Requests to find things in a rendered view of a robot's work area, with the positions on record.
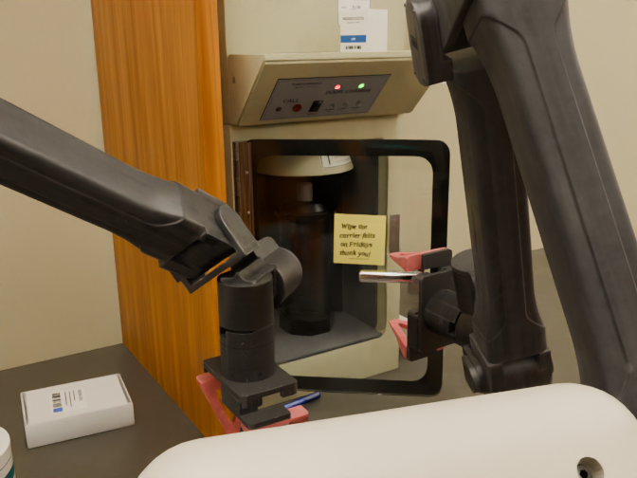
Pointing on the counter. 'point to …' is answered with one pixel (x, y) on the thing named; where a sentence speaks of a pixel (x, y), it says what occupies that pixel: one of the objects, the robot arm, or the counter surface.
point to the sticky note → (359, 239)
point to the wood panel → (132, 316)
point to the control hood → (397, 64)
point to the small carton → (363, 30)
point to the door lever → (389, 276)
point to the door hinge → (234, 170)
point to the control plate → (310, 87)
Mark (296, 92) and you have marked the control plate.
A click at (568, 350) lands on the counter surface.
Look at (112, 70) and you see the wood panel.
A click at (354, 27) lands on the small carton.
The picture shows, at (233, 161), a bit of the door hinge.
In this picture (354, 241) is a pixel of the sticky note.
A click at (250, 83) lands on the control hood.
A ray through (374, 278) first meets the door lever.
